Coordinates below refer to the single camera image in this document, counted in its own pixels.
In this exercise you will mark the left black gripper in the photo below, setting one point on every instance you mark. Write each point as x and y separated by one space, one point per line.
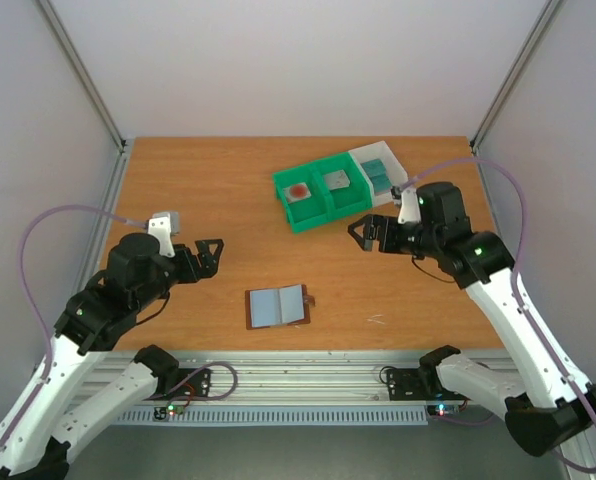
210 264

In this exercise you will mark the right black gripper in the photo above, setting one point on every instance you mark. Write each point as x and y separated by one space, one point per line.
383 236

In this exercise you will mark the white card with red print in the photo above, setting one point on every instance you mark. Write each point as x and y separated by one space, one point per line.
336 180

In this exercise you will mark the brown leather card holder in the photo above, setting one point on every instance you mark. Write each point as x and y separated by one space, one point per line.
278 307

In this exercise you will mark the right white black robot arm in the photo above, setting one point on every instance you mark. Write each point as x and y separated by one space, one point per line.
549 399

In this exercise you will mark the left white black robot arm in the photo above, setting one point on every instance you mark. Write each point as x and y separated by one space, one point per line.
41 435

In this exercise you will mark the teal card in white bin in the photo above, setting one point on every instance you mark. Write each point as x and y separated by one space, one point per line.
381 184

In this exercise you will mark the green middle bin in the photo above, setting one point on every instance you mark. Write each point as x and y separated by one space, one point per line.
344 201

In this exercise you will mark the green bin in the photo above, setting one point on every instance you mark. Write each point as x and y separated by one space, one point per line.
303 214
344 201

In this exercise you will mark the white bin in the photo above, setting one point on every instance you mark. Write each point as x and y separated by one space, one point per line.
394 169

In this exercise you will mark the green left bin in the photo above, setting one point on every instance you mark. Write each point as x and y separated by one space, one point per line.
303 214

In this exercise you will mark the left circuit board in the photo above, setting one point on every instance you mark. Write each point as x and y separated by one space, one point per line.
170 411

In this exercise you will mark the circuit board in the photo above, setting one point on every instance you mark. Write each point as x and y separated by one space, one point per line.
170 411
445 410

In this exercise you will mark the right circuit board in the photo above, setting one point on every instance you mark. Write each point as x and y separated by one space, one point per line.
445 410

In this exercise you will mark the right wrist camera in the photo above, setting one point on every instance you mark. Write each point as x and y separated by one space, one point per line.
407 202

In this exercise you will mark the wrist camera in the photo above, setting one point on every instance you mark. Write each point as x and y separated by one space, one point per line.
407 202
164 226

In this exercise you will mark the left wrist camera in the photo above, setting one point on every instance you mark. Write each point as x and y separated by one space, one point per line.
164 226

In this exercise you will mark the aluminium front rail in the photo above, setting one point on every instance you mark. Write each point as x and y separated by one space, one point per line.
290 378

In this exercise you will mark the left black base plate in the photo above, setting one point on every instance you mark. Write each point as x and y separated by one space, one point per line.
198 382

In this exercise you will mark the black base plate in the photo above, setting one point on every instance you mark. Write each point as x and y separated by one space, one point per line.
198 382
404 384

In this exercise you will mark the left aluminium frame post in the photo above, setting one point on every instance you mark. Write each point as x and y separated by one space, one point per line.
58 30

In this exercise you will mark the aluminium frame post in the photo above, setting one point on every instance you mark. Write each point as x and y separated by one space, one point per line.
58 30
537 33

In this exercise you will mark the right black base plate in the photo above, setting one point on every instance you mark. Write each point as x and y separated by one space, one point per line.
404 384

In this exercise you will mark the grey slotted cable duct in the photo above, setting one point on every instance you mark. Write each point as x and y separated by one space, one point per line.
254 416

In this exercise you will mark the right aluminium frame post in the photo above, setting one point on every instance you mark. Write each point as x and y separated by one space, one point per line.
537 33

